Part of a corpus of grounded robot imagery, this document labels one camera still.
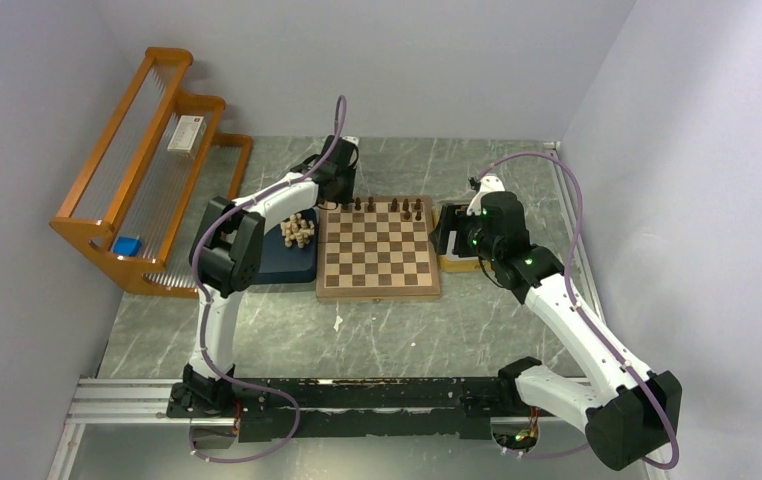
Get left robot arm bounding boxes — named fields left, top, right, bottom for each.
left=166, top=135, right=359, bottom=418

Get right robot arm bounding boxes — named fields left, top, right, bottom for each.
left=429, top=192, right=683, bottom=471

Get light wooden chess pieces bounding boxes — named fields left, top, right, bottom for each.
left=280, top=213, right=316, bottom=249

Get wooden chess board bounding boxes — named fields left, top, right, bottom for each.
left=316, top=195, right=442, bottom=302

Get yellow metal tin tray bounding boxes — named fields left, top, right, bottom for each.
left=433, top=201, right=480, bottom=273

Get blue plastic tray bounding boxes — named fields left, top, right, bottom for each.
left=252, top=208, right=319, bottom=285

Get white red small box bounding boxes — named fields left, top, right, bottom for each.
left=167, top=115, right=206, bottom=155

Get orange wooden rack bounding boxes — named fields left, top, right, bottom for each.
left=49, top=47, right=254, bottom=298

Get blue small box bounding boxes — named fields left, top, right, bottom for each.
left=112, top=236, right=143, bottom=257

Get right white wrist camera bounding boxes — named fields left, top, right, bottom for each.
left=466, top=174, right=505, bottom=216

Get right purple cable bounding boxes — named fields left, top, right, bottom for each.
left=476, top=151, right=682, bottom=472

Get purple cable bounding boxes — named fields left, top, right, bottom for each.
left=476, top=151, right=682, bottom=472
left=188, top=95, right=349, bottom=465

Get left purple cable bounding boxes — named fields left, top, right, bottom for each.
left=188, top=95, right=349, bottom=465

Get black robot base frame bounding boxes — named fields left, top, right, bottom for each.
left=166, top=377, right=540, bottom=443

